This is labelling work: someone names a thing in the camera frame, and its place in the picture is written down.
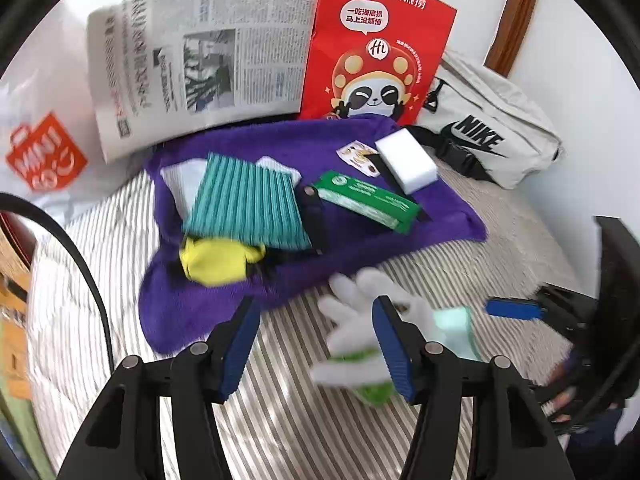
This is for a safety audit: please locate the light green cloth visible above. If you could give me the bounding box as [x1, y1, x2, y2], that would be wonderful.
[434, 307, 482, 362]

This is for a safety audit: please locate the white sponge block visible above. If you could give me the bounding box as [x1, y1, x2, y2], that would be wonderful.
[375, 128, 438, 194]

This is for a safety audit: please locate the green packet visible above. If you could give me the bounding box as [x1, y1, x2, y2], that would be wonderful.
[314, 171, 421, 234]

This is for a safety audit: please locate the yellow mini pouch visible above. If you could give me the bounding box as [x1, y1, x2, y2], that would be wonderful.
[179, 237, 266, 287]

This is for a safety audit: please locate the fruit print wet wipe sachet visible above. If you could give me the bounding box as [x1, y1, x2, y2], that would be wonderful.
[336, 141, 380, 178]

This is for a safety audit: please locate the teal striped cloth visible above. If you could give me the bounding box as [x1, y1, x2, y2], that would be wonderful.
[183, 153, 311, 252]

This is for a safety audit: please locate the green tissue pack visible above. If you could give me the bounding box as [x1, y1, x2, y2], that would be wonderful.
[342, 349, 396, 406]

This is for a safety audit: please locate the person hand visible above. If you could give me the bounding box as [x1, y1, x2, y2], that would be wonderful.
[535, 352, 585, 424]

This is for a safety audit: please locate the grey Nike waist bag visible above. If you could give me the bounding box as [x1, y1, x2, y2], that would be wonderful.
[410, 50, 563, 190]

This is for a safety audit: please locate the red paper shopping bag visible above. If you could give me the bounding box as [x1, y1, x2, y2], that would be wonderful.
[299, 0, 457, 125]

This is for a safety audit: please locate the white Miniso plastic bag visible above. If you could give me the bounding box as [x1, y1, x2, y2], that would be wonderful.
[0, 74, 156, 221]

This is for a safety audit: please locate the folded newspaper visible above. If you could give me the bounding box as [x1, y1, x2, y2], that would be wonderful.
[87, 0, 318, 162]

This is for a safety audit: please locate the black cable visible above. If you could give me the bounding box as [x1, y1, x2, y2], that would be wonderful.
[0, 192, 117, 361]

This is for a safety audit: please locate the brown wooden door frame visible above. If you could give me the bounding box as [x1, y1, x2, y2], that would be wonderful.
[485, 0, 537, 77]

